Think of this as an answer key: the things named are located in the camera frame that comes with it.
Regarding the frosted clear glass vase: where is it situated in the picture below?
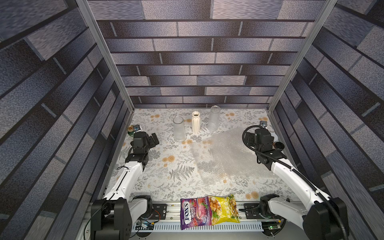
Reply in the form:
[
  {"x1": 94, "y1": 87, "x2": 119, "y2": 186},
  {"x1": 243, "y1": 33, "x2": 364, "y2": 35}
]
[{"x1": 173, "y1": 116, "x2": 187, "y2": 142}]

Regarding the clear textured glass vase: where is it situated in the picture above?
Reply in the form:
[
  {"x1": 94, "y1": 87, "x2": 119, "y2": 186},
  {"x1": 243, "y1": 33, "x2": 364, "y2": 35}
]
[{"x1": 207, "y1": 106, "x2": 221, "y2": 132}]

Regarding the white ribbed ceramic vase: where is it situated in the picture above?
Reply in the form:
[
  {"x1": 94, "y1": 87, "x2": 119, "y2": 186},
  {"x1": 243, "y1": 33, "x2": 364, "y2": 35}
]
[{"x1": 192, "y1": 111, "x2": 201, "y2": 134}]

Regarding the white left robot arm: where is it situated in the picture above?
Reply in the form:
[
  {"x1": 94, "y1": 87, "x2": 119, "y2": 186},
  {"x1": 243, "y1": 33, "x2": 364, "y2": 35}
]
[{"x1": 83, "y1": 125, "x2": 160, "y2": 240}]

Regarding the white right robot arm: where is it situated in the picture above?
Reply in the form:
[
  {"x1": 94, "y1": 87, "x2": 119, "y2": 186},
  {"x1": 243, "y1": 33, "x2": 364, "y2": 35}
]
[{"x1": 242, "y1": 123, "x2": 350, "y2": 240}]

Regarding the red jam jar black lid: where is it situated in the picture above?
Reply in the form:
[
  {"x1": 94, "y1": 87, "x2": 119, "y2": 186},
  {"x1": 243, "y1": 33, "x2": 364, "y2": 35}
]
[{"x1": 274, "y1": 142, "x2": 285, "y2": 151}]

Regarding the green beverage can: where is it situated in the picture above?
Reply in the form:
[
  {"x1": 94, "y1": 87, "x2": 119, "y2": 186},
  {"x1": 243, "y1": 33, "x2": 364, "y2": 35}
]
[{"x1": 127, "y1": 125, "x2": 142, "y2": 137}]

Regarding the yellow snack bag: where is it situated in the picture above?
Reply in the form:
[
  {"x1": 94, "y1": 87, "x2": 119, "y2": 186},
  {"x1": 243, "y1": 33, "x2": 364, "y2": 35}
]
[{"x1": 209, "y1": 195, "x2": 240, "y2": 225}]

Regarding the purple Fox's candy bag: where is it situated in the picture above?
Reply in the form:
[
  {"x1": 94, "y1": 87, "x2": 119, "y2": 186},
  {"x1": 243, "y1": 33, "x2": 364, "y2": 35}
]
[{"x1": 180, "y1": 196, "x2": 212, "y2": 230}]

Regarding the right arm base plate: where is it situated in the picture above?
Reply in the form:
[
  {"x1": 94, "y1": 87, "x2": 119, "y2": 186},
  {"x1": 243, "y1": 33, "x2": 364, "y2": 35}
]
[{"x1": 243, "y1": 203, "x2": 283, "y2": 220}]

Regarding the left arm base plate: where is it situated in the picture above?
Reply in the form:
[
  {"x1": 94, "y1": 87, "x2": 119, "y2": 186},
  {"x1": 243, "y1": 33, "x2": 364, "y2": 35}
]
[{"x1": 139, "y1": 204, "x2": 168, "y2": 221}]

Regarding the black corrugated cable conduit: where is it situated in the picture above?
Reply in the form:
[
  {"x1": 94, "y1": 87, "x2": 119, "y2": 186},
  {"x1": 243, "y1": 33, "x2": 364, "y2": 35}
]
[{"x1": 241, "y1": 124, "x2": 349, "y2": 240}]

